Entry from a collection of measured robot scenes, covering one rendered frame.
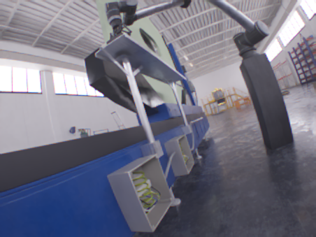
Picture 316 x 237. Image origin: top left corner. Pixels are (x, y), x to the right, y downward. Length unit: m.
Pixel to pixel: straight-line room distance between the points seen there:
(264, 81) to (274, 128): 0.53
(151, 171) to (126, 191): 0.29
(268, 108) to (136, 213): 1.62
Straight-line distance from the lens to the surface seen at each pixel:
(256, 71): 1.88
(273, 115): 1.89
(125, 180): 0.69
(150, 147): 0.98
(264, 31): 1.89
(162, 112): 1.81
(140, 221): 0.77
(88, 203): 0.66
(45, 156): 0.61
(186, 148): 1.61
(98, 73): 1.28
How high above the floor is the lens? 0.64
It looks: 4 degrees up
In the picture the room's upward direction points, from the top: 19 degrees counter-clockwise
